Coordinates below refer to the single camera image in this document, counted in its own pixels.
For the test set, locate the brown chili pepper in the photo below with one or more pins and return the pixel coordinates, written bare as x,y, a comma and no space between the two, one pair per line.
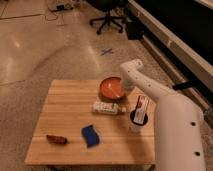
56,139

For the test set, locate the orange ceramic bowl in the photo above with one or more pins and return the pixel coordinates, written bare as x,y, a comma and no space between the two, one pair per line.
110,88

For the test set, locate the white plastic bottle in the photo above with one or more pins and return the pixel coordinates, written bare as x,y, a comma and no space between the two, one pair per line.
107,108

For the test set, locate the long white wall cabinet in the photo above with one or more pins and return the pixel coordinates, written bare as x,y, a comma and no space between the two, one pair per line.
185,29

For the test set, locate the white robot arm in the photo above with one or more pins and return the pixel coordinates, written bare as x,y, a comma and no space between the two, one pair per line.
177,121

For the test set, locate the white cup with black lid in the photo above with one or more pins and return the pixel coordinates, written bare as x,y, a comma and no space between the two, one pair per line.
136,127

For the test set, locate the blue sponge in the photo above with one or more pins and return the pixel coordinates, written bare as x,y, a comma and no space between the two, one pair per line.
90,135

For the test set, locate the black box on floor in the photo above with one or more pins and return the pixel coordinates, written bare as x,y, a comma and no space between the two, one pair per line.
134,31

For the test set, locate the power strip with cables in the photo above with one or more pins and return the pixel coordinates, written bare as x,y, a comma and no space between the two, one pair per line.
60,5

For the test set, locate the red white card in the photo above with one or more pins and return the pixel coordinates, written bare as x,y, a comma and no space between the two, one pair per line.
141,108

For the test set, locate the black office chair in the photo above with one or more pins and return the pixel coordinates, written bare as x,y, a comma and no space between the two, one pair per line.
107,6

